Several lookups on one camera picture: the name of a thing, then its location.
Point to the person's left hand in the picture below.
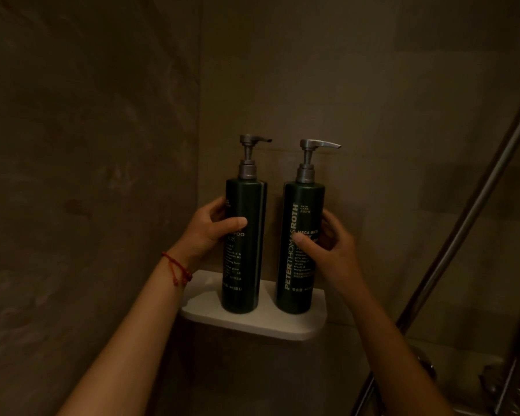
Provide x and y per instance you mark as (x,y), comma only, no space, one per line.
(203,238)

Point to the person's right hand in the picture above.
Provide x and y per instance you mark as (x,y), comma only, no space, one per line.
(336,255)

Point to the person's right thumb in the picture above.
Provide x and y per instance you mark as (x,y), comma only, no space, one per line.
(305,246)

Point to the person's left thumb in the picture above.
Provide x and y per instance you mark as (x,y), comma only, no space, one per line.
(233,226)

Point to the dark green pump bottle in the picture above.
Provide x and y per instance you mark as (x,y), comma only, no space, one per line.
(243,238)
(300,238)

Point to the person's left forearm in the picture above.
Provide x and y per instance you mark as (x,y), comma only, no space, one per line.
(130,342)

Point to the person's right forearm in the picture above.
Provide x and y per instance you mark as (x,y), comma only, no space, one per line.
(390,350)

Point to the white corner shelf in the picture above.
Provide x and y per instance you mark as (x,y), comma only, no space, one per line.
(264,318)

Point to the metal shower faucet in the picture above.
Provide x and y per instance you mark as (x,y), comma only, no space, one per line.
(509,381)

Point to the metal shower rail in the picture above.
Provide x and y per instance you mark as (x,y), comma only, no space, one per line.
(463,225)

